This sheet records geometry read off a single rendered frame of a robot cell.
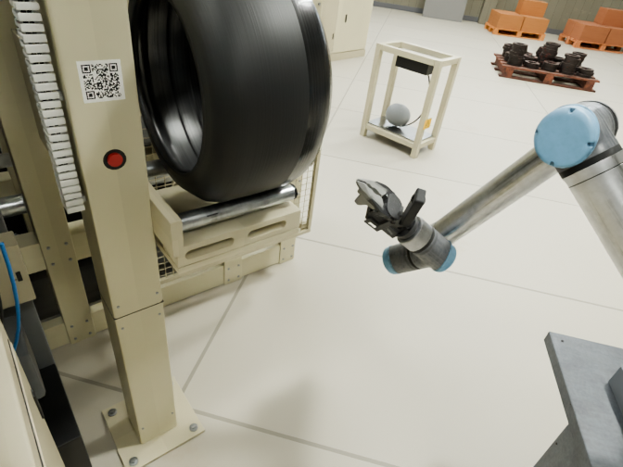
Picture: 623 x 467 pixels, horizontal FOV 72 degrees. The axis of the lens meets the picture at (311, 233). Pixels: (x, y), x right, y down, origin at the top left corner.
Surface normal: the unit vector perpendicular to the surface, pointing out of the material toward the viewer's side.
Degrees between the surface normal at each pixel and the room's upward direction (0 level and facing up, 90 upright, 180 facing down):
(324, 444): 0
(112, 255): 90
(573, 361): 0
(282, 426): 0
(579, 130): 83
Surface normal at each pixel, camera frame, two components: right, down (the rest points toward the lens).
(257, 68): 0.61, 0.17
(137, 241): 0.61, 0.51
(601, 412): 0.11, -0.81
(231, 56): -0.10, 0.25
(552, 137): -0.78, 0.16
